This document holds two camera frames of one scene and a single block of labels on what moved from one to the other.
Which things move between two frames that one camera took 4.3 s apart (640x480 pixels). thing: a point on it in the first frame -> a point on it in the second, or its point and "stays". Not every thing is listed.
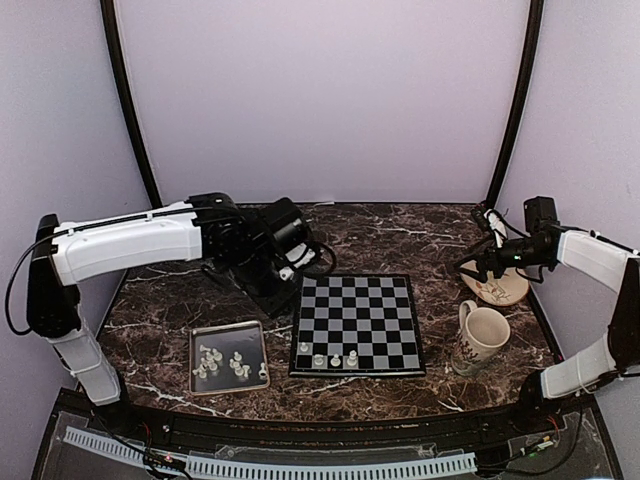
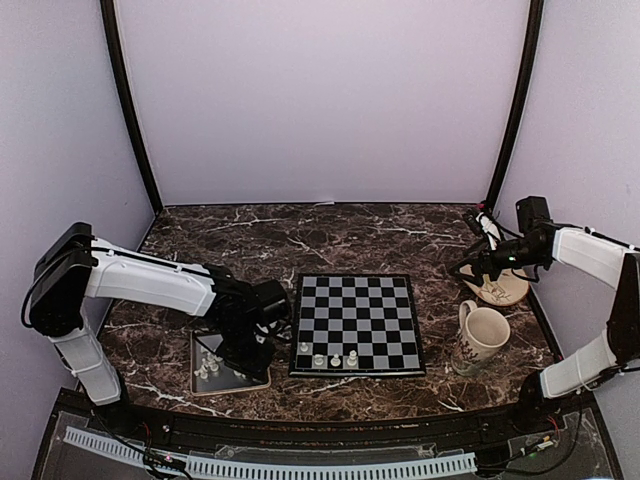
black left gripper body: (253, 272) -> (239, 351)
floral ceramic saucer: (508, 289) stays
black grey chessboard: (356, 324) stays
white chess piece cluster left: (213, 356) stays
